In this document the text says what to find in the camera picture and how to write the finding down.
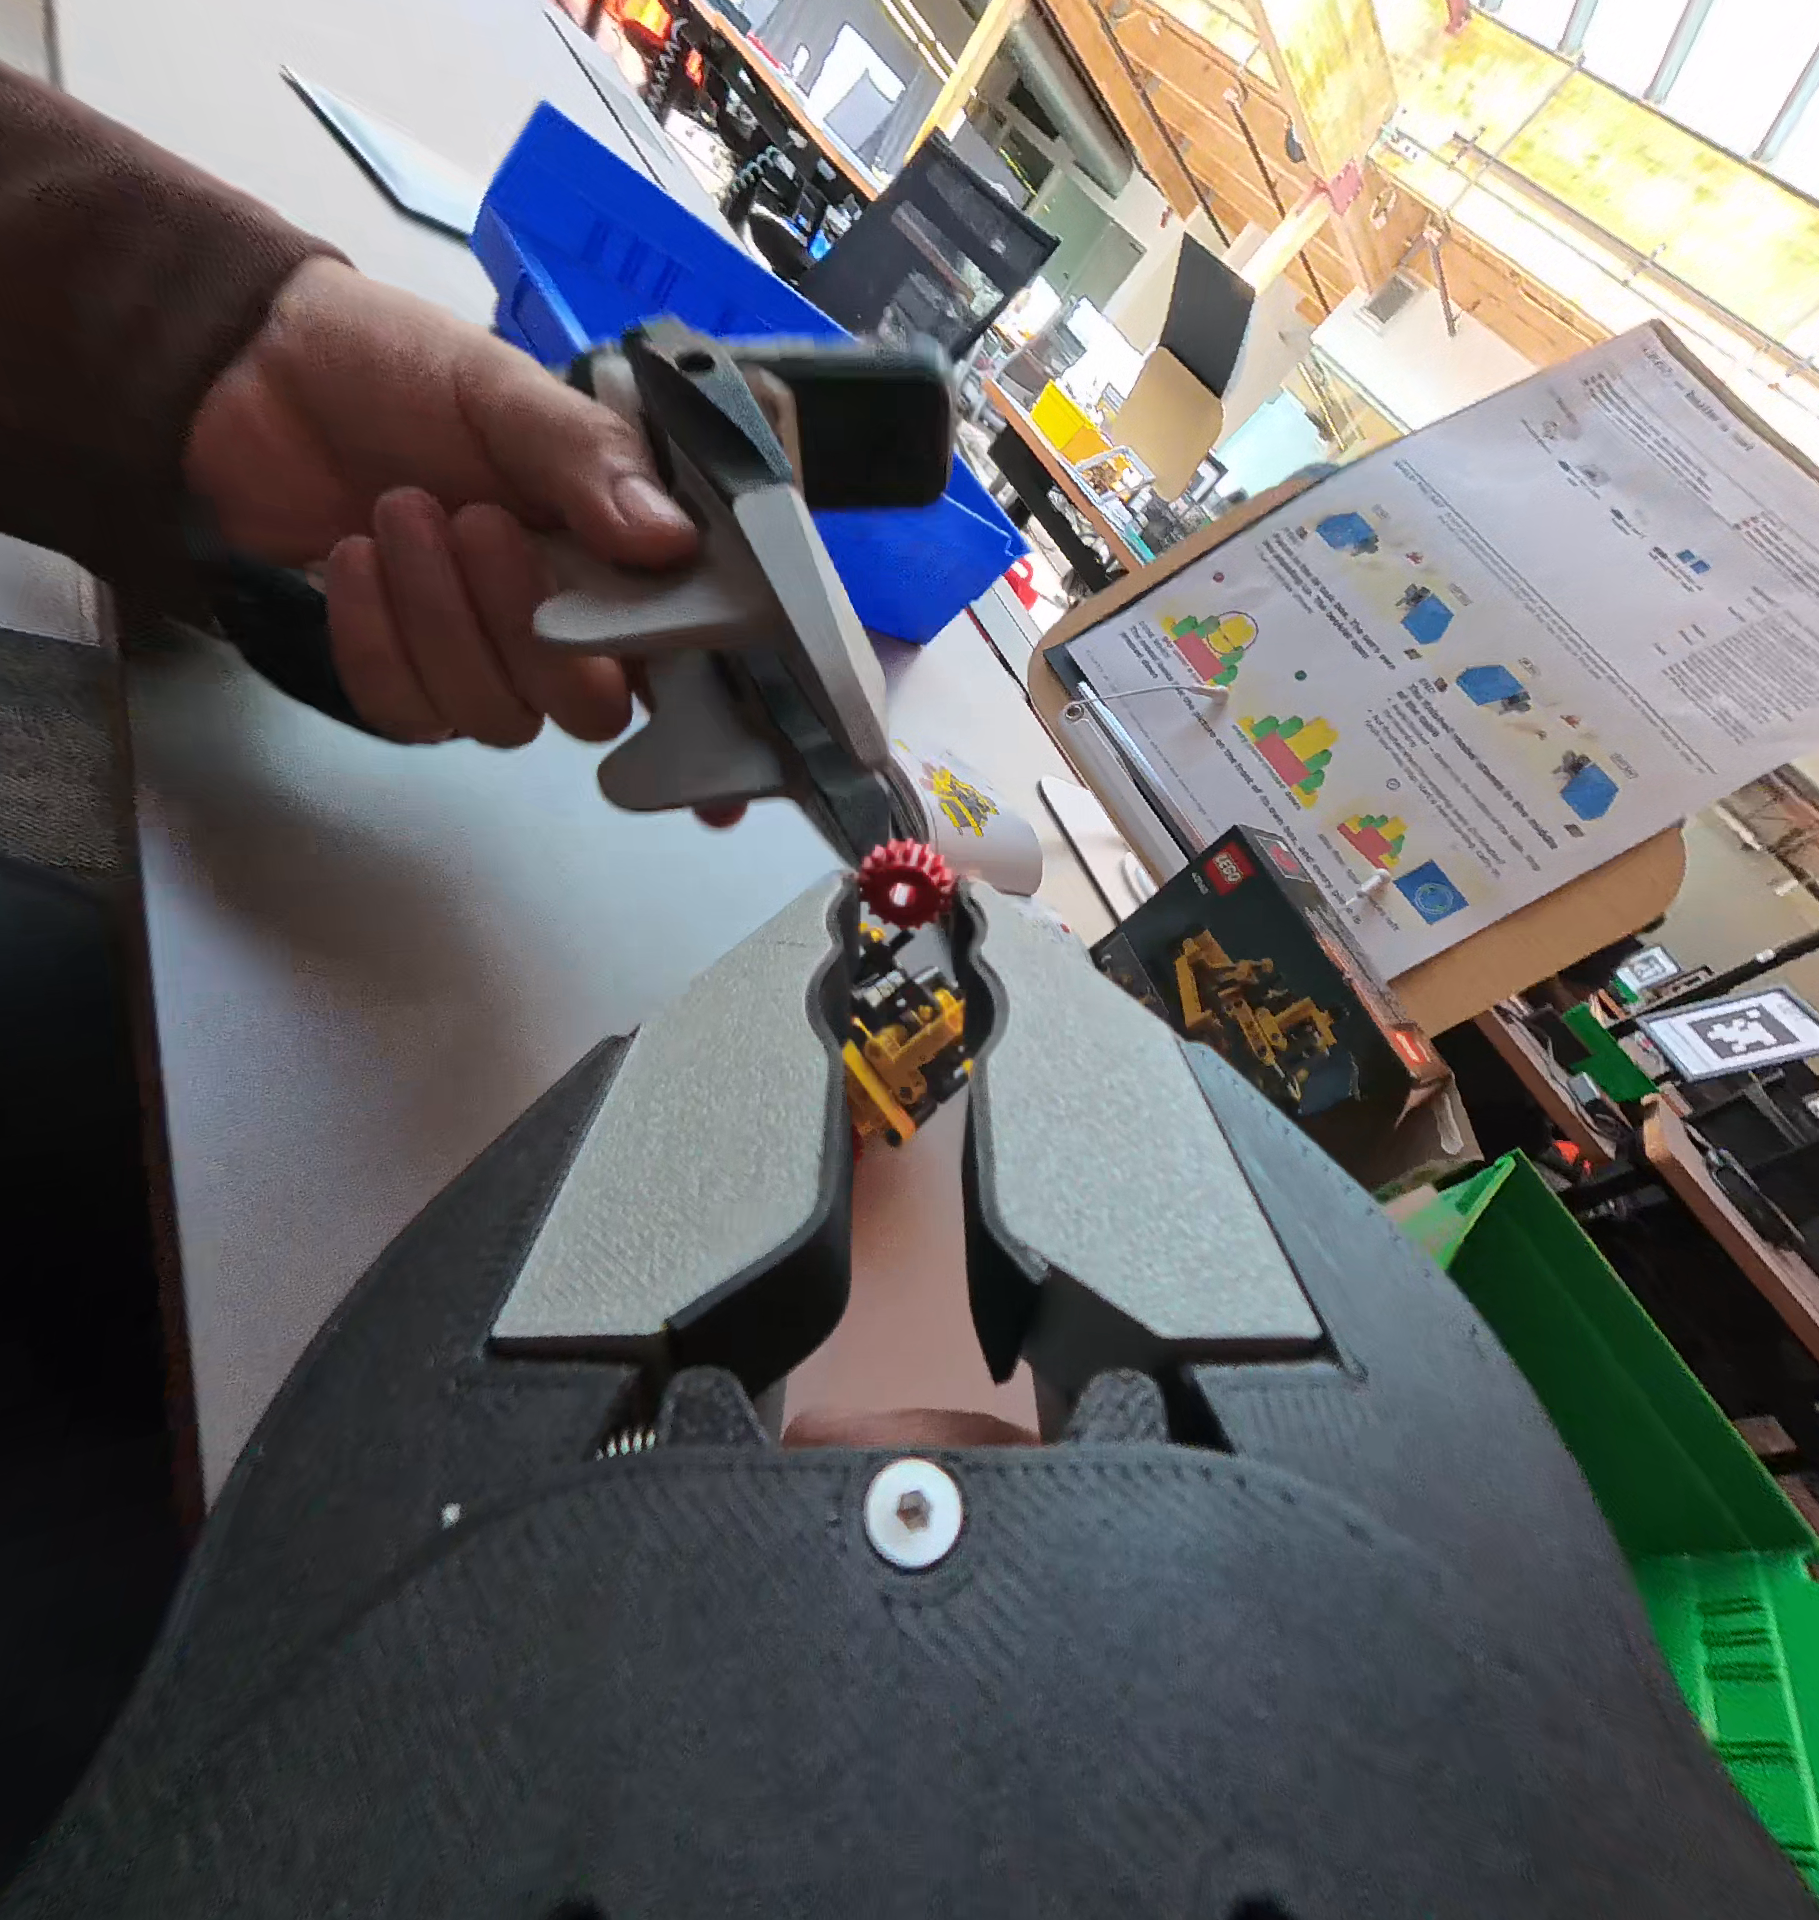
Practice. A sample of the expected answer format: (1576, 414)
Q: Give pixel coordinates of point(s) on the grey flat sheet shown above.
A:
(392, 158)

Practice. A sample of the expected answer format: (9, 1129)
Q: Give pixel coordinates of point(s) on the black monitor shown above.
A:
(940, 249)

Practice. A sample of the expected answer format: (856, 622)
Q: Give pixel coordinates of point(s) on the yellow lego vehicle model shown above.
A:
(908, 1043)

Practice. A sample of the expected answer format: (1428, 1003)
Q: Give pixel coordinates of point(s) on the printed instruction sheet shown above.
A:
(1523, 631)

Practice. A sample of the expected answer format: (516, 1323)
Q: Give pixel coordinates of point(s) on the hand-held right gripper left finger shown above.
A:
(699, 1142)

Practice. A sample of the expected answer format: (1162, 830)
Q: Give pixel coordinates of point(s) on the black and white marker sign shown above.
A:
(1740, 1032)

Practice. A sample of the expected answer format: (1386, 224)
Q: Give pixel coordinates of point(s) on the dark lego set box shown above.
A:
(1268, 990)

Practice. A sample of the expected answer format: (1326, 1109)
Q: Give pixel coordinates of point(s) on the yellow plastic bin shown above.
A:
(1071, 421)

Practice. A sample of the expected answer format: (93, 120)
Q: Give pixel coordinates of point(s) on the person's left hand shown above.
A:
(399, 496)

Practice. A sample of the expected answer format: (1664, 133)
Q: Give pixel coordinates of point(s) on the blue plastic bin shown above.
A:
(653, 257)

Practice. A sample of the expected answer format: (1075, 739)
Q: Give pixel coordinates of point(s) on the green plastic bin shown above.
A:
(1644, 1396)

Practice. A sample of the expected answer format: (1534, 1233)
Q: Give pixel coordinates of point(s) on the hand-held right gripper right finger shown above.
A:
(1133, 1171)

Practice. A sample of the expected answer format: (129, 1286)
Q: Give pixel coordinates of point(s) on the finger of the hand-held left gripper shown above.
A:
(819, 631)

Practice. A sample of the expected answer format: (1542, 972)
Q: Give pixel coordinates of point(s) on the black and tan chair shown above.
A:
(1186, 361)

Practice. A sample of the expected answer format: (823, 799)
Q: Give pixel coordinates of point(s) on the red lego gear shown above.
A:
(903, 883)

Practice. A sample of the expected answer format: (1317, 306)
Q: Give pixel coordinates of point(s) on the white lego instruction booklet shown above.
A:
(983, 819)

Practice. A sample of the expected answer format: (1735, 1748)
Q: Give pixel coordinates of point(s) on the person's left forearm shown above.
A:
(84, 301)

